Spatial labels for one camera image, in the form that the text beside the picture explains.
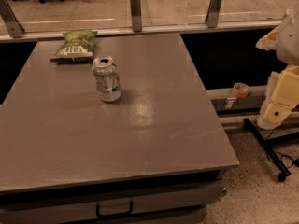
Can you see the black wheeled stand base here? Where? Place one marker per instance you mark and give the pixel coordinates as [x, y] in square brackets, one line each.
[268, 144]

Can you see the green chip bag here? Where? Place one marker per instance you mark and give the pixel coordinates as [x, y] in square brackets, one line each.
[78, 47]

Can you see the silver green 7up can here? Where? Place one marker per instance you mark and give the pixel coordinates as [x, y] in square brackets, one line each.
[107, 80]

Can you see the orange tape roll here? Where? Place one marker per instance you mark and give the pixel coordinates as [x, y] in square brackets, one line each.
[240, 90]

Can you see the metal barrier bracket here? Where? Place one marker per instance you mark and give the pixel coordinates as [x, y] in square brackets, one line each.
[135, 7]
[14, 28]
[213, 12]

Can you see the middle metal barrier bracket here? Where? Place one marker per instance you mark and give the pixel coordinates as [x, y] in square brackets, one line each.
[135, 7]

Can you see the left metal barrier bracket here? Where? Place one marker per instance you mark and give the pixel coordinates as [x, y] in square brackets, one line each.
[14, 28]

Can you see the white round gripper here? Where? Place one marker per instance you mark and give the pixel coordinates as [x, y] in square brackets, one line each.
[289, 42]

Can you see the black drawer handle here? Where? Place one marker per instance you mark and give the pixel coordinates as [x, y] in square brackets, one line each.
[114, 209]

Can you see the right metal barrier bracket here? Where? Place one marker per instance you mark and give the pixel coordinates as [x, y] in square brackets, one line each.
[213, 12]

